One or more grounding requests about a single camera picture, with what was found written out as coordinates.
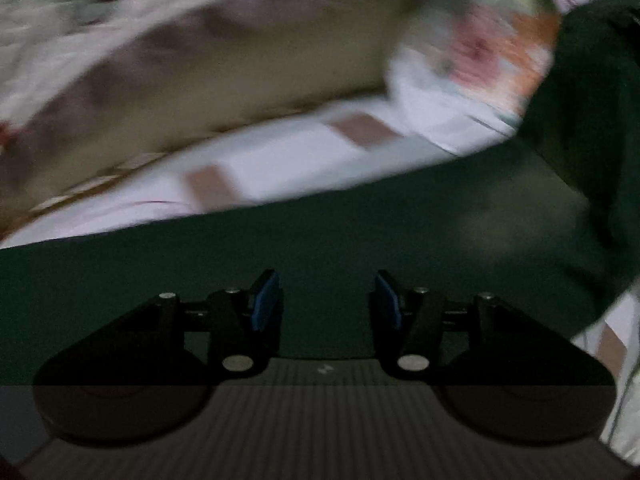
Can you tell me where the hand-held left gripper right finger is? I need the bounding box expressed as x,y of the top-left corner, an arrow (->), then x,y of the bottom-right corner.
369,269 -> 568,380

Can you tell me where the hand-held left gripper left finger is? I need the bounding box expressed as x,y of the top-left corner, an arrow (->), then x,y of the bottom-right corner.
82,269 -> 285,378

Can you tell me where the dark green garment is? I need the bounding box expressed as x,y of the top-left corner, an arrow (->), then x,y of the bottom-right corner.
0,0 -> 640,463

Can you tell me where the white checked bed sheet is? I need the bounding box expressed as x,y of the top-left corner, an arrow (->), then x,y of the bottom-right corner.
0,95 -> 640,461

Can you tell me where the white quilted bear-print blanket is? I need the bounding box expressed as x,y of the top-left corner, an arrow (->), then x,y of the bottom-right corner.
0,5 -> 416,231

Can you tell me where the floral printed pillow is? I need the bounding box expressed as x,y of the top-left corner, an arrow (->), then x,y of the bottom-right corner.
387,0 -> 563,133

